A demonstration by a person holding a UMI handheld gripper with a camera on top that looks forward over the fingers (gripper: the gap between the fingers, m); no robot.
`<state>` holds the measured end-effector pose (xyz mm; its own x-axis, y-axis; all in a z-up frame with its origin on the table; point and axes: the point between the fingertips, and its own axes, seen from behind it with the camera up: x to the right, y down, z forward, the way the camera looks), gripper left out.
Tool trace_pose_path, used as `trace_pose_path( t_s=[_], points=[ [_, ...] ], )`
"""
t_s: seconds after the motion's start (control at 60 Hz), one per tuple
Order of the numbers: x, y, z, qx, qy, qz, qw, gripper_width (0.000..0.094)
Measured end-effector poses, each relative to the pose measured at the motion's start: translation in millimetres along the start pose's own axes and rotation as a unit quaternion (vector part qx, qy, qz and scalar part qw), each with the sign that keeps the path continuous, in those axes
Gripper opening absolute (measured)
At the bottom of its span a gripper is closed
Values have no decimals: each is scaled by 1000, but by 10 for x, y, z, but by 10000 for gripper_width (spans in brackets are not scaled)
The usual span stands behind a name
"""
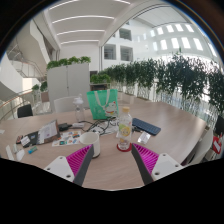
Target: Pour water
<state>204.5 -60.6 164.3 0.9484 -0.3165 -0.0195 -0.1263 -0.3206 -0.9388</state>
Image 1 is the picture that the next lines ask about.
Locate black power adapter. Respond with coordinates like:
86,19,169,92
58,122,73,132

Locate black cable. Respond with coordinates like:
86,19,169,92
78,116,119,134

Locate black chair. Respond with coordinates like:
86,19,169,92
16,103,34,119

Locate white cup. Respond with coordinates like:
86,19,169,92
79,131,101,159

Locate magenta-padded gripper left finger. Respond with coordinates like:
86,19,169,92
43,143,95,187

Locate white computer mouse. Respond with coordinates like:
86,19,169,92
15,148,26,163

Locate green tote bag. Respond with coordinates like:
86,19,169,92
86,88,120,121

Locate dark blue keyboard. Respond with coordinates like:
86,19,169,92
131,117,162,137

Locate small blue-green tube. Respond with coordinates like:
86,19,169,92
27,145,39,155

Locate colourful sticker sheet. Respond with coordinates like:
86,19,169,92
51,130,83,148

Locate row of green hedge plants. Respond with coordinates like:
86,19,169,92
89,54,224,116

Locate white cabinet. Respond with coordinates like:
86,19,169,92
46,63,92,113

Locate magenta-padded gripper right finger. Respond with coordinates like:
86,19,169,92
130,143,185,186

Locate clear white-lidded water bottle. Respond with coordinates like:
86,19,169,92
73,93,86,123

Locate brown planter with plant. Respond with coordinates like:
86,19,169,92
31,81,49,104

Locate green plants atop cabinet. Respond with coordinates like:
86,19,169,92
45,55,92,70

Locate clear yellow-labelled drink bottle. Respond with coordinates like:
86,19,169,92
117,106,133,152

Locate ceiling light strips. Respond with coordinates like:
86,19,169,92
48,0,133,46

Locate small clear plastic packet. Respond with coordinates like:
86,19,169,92
137,130,152,145

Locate black folder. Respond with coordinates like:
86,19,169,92
19,130,40,148

